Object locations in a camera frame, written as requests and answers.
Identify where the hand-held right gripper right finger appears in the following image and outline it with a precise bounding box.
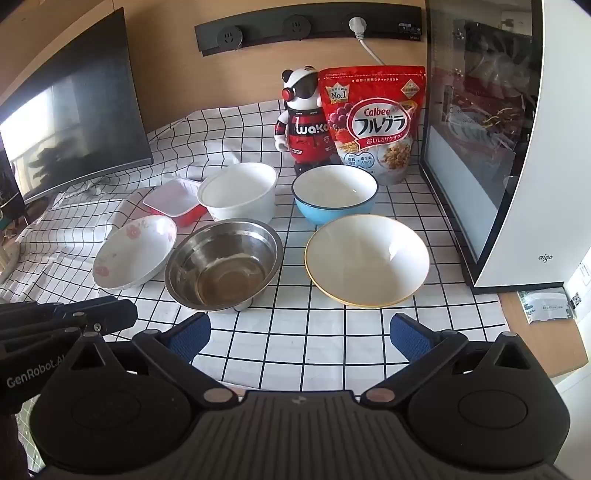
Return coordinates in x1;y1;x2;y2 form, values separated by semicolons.
360;312;548;409

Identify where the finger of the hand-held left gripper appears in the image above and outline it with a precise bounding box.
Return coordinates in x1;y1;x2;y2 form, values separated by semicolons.
0;326;83;354
0;295;139;334

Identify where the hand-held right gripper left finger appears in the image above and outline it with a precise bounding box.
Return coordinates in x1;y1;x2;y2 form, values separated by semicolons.
69;312;241;409

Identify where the white floral plate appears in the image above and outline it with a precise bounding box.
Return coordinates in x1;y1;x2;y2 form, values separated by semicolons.
92;215;179;292

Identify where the stainless steel bowl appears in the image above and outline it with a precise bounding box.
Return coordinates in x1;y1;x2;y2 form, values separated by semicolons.
164;218;284;311

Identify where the cream bowl with yellow rim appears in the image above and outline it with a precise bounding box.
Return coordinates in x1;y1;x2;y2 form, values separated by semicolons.
304;214;431;309

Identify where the red rectangular tray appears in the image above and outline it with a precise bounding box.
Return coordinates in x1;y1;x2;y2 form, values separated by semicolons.
143;178;208;228

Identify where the white deep bowl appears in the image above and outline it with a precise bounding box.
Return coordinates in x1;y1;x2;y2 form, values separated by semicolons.
197;162;279;223

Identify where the blue bowl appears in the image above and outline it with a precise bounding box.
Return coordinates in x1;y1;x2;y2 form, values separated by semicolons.
291;165;379;227

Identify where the wooden stand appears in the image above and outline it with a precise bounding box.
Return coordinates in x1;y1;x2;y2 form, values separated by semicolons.
0;240;22;285

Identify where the white black checkered tablecloth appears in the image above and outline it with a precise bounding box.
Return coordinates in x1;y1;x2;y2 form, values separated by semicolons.
0;98;511;416

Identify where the green white paper packet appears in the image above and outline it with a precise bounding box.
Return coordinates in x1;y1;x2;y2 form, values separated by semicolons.
517;288;576;325

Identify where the white printed carton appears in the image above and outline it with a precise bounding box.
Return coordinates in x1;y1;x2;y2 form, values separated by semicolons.
561;265;591;324

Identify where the black computer monitor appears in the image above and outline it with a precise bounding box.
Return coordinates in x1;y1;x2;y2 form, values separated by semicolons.
0;7;154;206

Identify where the red cereal bag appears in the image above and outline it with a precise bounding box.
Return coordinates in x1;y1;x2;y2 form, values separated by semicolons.
318;65;427;186

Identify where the red white robot toy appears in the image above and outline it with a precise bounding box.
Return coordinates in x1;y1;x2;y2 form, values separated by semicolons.
276;66;341;176

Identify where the white power cable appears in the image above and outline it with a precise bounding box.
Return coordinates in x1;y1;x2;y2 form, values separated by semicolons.
358;37;387;68

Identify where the black wall power strip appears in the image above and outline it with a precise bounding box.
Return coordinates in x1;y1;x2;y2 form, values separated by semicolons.
194;6;424;57

